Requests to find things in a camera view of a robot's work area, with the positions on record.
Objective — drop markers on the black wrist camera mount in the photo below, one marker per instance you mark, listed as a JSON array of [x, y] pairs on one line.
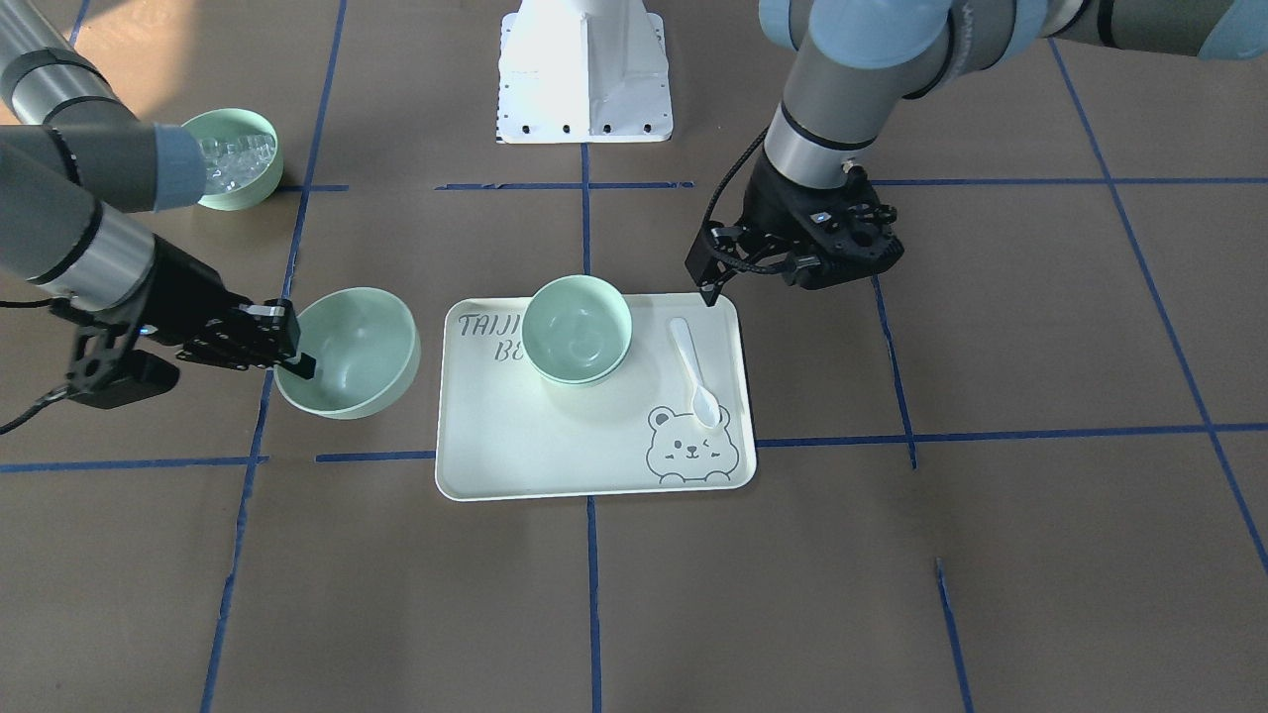
[[107, 369], [840, 234]]

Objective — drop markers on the clear ice cubes pile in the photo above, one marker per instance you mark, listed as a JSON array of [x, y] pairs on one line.
[[233, 162]]

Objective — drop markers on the cream bear print tray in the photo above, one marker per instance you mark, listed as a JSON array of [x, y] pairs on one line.
[[503, 432]]

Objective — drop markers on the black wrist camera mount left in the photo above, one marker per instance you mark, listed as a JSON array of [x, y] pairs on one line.
[[840, 234]]

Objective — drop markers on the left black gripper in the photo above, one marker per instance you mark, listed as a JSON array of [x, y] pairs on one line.
[[771, 210]]

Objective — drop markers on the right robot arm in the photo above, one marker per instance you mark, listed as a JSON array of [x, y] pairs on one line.
[[77, 168]]

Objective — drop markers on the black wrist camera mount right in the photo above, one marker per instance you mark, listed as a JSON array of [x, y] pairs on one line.
[[107, 369]]

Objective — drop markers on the green bowl with ice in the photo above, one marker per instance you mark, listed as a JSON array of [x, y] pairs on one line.
[[232, 122]]

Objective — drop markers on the green bowl on tray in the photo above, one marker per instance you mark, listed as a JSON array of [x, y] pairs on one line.
[[577, 373]]

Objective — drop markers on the white plastic spoon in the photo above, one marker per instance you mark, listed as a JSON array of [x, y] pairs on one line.
[[704, 405]]

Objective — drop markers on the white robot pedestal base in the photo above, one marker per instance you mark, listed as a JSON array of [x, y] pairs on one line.
[[583, 72]]

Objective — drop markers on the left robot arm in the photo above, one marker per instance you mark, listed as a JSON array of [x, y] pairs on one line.
[[856, 60]]

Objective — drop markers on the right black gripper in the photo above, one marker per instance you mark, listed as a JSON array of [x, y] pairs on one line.
[[176, 295]]

